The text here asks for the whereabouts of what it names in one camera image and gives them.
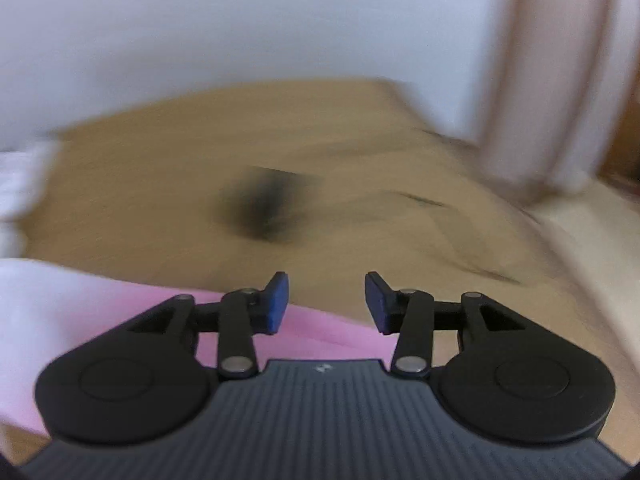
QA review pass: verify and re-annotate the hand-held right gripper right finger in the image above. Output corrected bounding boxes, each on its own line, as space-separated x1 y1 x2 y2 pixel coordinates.
365 271 527 377

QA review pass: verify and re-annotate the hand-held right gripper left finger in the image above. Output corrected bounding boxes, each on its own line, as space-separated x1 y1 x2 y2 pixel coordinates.
129 272 290 377

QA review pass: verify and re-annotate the pink garment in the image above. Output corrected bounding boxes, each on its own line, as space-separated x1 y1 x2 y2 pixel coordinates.
0 259 397 437

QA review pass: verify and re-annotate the dark cloth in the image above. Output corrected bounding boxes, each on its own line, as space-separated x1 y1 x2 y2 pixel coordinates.
219 166 322 244

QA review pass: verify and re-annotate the bamboo mat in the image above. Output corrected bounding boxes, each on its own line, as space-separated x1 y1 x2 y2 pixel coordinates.
15 77 640 461

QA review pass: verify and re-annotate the white cloth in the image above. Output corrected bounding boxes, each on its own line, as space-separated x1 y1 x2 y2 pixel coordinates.
0 141 62 257

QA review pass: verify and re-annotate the pink white striped curtain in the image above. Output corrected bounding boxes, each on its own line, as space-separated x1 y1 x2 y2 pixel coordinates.
474 0 640 202

